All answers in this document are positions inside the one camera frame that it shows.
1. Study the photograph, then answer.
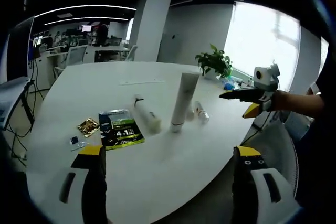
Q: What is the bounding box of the person in black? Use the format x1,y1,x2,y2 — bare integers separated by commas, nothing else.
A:
295,71,336,224

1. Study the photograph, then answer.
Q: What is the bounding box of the bright window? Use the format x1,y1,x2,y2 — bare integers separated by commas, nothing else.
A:
225,1,301,88

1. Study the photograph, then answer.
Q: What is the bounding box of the gold foil packet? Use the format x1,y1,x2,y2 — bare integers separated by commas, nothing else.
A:
76,118,101,138

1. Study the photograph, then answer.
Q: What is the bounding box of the grey mesh office chair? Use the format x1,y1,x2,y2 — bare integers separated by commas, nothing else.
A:
240,120,300,201

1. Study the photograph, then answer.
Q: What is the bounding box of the large black screen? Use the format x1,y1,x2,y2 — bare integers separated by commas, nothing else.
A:
5,15,36,83

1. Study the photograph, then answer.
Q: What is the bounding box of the white skincare tube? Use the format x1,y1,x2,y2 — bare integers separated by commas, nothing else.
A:
170,72,200,134

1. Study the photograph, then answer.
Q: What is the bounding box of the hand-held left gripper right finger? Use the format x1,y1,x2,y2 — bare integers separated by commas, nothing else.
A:
232,145,302,224

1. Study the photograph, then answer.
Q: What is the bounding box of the white office chair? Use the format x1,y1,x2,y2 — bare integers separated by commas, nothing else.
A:
125,45,139,62
65,45,88,66

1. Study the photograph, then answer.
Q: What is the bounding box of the monitor stand table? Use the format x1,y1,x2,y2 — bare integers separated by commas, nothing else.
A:
0,78,35,132

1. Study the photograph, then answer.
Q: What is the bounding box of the small clear-capped skincare bottle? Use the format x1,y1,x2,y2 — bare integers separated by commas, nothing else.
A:
193,100,211,125

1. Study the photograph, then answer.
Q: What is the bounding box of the white skincare bottle red collar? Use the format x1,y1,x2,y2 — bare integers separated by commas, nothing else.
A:
132,93,163,133

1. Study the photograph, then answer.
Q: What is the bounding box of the potted green plant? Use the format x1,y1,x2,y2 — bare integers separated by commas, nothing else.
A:
194,44,234,79

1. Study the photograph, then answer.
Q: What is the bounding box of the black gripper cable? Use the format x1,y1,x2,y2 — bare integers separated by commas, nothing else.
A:
246,111,275,142

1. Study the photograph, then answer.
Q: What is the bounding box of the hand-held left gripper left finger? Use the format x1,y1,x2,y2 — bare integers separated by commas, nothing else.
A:
56,145,109,224

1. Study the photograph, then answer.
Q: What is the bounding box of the blue white container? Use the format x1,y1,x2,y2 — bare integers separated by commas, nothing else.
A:
222,78,237,90

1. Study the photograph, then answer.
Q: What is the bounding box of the green black packet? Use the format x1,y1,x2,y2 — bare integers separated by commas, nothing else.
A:
98,109,146,152

